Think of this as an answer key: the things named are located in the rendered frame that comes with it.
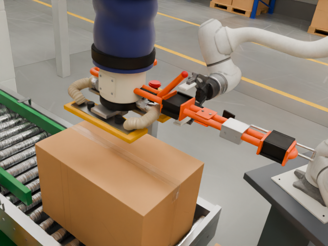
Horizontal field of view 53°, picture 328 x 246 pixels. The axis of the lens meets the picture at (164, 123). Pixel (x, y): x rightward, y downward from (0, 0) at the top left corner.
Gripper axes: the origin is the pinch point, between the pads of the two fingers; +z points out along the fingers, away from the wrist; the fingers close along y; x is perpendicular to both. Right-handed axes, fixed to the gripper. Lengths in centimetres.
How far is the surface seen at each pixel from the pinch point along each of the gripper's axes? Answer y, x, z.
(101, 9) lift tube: -27.1, 27.7, 9.7
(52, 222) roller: 73, 47, 22
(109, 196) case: 33.2, 11.5, 21.8
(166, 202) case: 35.6, -4.6, 8.6
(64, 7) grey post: 42, 268, -170
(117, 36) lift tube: -20.1, 20.9, 9.2
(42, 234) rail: 67, 41, 32
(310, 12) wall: 107, 143, -836
